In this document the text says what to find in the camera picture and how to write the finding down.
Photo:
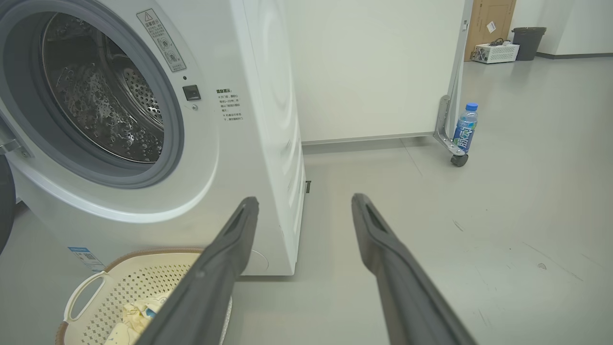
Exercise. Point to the blue energy label sticker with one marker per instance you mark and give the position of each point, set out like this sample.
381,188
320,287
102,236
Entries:
86,258

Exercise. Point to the blue drink bottle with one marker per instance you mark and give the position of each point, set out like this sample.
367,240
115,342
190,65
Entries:
465,132

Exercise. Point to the black door latch socket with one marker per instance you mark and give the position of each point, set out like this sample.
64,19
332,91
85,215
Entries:
191,92

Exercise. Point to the white vented equipment box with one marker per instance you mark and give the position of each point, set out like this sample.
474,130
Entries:
498,53

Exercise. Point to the printed text notice sticker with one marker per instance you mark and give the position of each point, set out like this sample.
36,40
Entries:
229,105

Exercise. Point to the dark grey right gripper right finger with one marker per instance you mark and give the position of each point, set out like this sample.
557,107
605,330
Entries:
407,297

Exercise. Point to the metal caster bracket with wheel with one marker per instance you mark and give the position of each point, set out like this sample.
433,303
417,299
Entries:
445,129

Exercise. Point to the black round glass washer door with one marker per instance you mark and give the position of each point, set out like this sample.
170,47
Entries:
5,206

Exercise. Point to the grey warning sticker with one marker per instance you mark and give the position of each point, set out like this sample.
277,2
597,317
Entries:
160,40

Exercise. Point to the white partition panel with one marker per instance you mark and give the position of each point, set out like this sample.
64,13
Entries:
373,72

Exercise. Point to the white front-load washing machine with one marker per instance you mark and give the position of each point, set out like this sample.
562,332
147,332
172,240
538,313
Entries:
258,120

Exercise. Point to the dark grey trash bin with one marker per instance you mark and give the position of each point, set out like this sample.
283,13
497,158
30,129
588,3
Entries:
528,43

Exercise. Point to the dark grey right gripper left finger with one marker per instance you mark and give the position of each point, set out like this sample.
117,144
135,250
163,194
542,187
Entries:
210,287

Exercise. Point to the cream perforated basket brown rim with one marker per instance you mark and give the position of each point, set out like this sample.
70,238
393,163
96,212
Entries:
139,282

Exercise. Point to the brown cardboard box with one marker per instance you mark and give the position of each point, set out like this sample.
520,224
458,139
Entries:
488,12

